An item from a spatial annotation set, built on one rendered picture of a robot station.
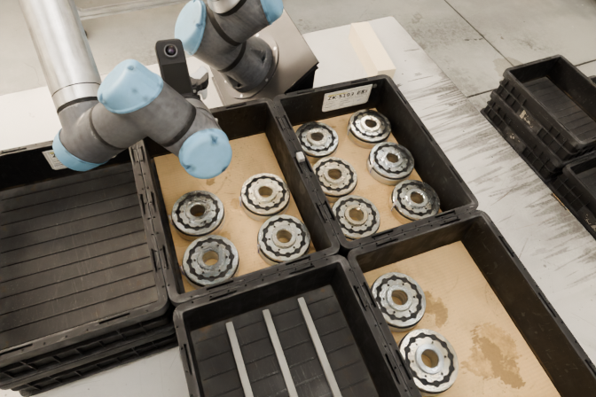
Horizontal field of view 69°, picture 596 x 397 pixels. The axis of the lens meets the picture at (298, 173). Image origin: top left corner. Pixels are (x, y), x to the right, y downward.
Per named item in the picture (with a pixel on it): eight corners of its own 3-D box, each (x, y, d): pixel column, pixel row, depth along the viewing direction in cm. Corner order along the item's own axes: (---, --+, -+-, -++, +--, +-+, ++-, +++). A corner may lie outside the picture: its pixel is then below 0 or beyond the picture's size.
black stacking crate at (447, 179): (270, 131, 106) (271, 98, 97) (376, 108, 114) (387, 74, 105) (333, 276, 85) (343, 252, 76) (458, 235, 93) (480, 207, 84)
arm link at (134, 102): (71, 120, 57) (139, 164, 64) (123, 82, 52) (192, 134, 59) (90, 81, 62) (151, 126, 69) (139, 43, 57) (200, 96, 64)
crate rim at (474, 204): (270, 104, 98) (270, 96, 96) (385, 80, 107) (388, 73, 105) (341, 257, 77) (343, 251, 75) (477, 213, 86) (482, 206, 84)
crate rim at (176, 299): (134, 131, 90) (131, 123, 88) (270, 104, 98) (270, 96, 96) (172, 311, 69) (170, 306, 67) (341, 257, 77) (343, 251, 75)
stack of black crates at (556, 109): (457, 144, 200) (503, 68, 163) (506, 128, 209) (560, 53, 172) (514, 214, 179) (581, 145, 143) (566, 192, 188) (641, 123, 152)
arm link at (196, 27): (206, 42, 114) (164, 14, 103) (244, 15, 107) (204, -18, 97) (209, 79, 109) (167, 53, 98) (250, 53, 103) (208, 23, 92)
